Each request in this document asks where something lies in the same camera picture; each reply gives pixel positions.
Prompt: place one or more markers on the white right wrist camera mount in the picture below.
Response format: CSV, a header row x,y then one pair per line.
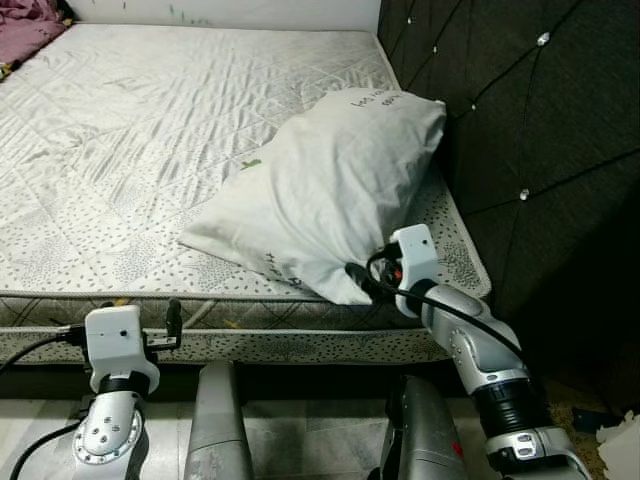
x,y
415,260

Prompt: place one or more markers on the dark tufted headboard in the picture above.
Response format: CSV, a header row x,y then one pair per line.
x,y
540,120

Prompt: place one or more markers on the dark bed frame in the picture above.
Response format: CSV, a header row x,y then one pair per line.
x,y
300,380

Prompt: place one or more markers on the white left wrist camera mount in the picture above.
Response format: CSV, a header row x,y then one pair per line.
x,y
120,345

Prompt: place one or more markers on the white paper scrap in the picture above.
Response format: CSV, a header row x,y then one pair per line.
x,y
620,450

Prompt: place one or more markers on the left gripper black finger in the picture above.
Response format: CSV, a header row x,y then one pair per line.
x,y
174,318
107,304

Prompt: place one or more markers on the mauve cartoon print blanket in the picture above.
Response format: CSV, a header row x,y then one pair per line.
x,y
25,30

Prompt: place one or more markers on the white pillow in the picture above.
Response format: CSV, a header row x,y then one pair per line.
x,y
330,180

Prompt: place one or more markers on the white quilted mattress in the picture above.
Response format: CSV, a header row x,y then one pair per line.
x,y
150,150

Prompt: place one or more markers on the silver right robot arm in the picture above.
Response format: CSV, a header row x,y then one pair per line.
x,y
490,360

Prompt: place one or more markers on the grey left robot leg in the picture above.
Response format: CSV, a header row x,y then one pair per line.
x,y
218,420

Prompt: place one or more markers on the grey right robot leg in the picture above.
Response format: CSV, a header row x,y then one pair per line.
x,y
425,430

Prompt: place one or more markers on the grey robot leg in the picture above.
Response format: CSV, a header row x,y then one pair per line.
x,y
425,430
218,420

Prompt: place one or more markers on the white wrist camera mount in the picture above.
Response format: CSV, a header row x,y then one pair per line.
x,y
120,345
415,260

